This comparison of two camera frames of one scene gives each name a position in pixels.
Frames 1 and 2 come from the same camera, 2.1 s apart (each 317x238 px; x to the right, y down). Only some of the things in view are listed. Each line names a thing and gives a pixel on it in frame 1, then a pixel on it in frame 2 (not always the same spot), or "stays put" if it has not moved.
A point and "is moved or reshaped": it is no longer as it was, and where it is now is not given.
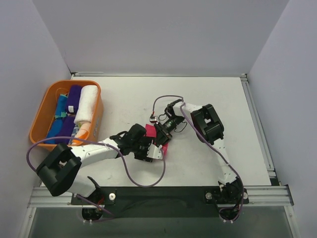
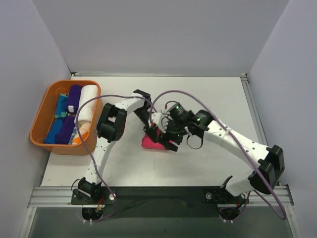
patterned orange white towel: (80, 130) stays put
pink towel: (151, 131) is moved or reshaped
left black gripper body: (144, 153) → (152, 131)
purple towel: (73, 98) stays put
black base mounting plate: (163, 202) stays put
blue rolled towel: (61, 112) stays put
